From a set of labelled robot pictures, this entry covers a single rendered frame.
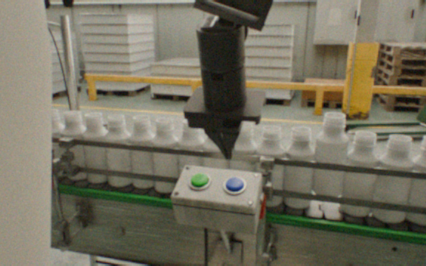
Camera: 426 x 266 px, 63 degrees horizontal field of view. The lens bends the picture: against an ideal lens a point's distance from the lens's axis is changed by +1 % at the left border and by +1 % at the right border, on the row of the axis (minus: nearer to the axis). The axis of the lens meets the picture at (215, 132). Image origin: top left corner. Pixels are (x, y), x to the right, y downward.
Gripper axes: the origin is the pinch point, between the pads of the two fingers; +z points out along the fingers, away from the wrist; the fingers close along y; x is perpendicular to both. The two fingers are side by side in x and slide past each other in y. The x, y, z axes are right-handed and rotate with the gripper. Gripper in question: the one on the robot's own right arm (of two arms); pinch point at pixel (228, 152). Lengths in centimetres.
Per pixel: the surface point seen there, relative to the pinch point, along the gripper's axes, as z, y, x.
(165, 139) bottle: 10.9, 18.1, -15.0
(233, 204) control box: 7.8, -0.9, 3.0
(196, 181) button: 6.8, 5.9, 0.2
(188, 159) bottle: 14.8, 12.7, -13.5
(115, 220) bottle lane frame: 28.7, 29.7, -5.4
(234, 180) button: 6.7, -0.3, -1.0
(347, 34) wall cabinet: 230, -73, -649
